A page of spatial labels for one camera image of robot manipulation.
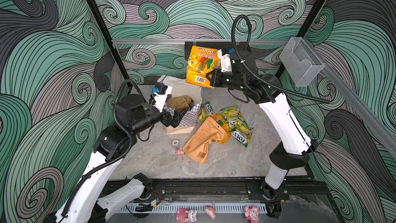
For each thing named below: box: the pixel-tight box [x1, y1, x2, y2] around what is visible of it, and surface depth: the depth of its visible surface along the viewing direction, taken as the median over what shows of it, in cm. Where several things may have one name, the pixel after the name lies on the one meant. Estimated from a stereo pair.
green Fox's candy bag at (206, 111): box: [196, 101, 216, 123], surface depth 102 cm
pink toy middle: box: [204, 206, 218, 220], surface depth 65 cm
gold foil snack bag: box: [166, 94, 194, 113], surface depth 105 cm
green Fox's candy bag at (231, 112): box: [219, 105, 242, 119], surface depth 102 cm
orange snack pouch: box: [182, 116, 229, 165], surface depth 86 cm
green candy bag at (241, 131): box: [228, 117, 254, 148], surface depth 91 cm
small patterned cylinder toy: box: [171, 139, 179, 147], surface depth 85 cm
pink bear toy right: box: [244, 205, 261, 223], surface depth 67 cm
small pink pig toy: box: [176, 149, 186, 157], surface depth 85 cm
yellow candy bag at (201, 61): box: [185, 45, 221, 89], surface depth 62 cm
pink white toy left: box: [176, 208, 197, 223], surface depth 65 cm
